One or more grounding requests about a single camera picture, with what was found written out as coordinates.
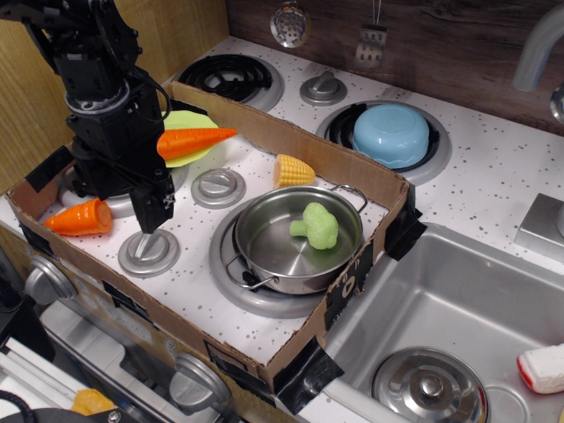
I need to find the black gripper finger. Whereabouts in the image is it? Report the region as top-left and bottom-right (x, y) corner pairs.
(130, 178), (175, 233)

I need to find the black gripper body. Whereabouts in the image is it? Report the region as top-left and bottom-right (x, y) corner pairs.
(66, 81), (172, 199)

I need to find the orange toy carrot green top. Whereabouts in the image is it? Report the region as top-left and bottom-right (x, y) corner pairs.
(157, 128), (238, 160)

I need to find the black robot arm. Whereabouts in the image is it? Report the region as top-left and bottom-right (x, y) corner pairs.
(1, 1), (174, 234)

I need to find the light green plate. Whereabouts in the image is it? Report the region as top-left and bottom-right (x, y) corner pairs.
(157, 110), (219, 168)

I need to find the orange toy carrot piece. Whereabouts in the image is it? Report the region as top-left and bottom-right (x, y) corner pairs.
(43, 198), (114, 236)

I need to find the silver stove knob front left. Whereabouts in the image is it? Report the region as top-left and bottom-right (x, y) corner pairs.
(118, 229), (181, 278)

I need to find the silver stove knob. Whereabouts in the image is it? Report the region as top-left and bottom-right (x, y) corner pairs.
(118, 229), (181, 278)
(191, 168), (247, 210)
(300, 71), (348, 106)

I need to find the silver stove knob middle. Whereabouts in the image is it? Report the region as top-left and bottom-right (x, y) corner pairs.
(191, 168), (247, 210)

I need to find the brown cardboard fence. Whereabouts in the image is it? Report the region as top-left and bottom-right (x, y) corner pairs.
(6, 83), (424, 422)

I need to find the black coil burner back left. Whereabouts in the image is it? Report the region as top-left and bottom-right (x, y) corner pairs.
(177, 54), (273, 102)

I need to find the silver oven knob left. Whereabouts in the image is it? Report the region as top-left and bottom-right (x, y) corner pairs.
(25, 255), (78, 306)

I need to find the silver oven knob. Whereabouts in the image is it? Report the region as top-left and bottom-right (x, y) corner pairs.
(25, 255), (78, 306)
(168, 352), (232, 414)

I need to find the yellow toy corn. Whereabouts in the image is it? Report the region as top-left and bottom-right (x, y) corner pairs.
(273, 154), (315, 189)

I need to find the stainless steel pot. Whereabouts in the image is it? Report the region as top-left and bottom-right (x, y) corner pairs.
(224, 184), (367, 295)

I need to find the green toy broccoli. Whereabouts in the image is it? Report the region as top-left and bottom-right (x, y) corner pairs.
(289, 202), (339, 250)

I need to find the silver oven knob right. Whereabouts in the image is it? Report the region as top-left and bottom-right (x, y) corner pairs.
(168, 352), (232, 414)

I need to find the hanging metal strainer spoon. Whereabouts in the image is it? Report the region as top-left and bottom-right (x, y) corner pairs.
(270, 1), (312, 48)

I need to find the silver stove knob back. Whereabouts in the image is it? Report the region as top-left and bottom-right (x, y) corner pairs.
(300, 71), (348, 106)

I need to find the yellow toy piece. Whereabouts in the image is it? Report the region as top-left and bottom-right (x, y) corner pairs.
(70, 389), (115, 416)

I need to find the light blue bowl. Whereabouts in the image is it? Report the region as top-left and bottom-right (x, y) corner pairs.
(352, 104), (430, 169)

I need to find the hanging metal spatula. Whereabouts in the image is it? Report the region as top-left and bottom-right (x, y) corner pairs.
(353, 1), (388, 71)

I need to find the metal sink basin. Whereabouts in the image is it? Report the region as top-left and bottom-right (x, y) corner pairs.
(323, 225), (563, 422)

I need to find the silver pot lid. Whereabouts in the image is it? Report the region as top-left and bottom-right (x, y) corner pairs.
(371, 347), (490, 422)

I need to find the red white toy sponge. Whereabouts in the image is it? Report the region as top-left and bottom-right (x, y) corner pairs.
(516, 344), (563, 395)

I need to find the silver faucet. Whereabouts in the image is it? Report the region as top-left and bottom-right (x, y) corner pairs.
(511, 2), (563, 134)

